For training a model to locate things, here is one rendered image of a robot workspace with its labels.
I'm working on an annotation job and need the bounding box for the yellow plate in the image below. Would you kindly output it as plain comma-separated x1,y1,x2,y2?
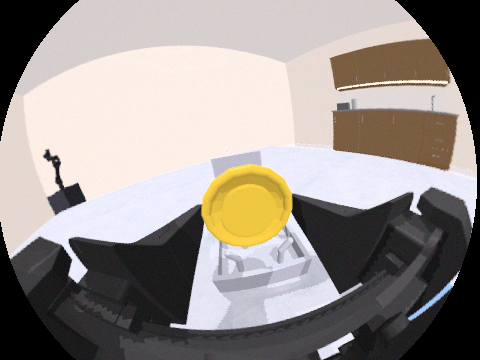
201,164,293,247

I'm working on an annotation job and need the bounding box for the light blue flat mat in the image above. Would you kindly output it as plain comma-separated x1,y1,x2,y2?
408,284,451,320

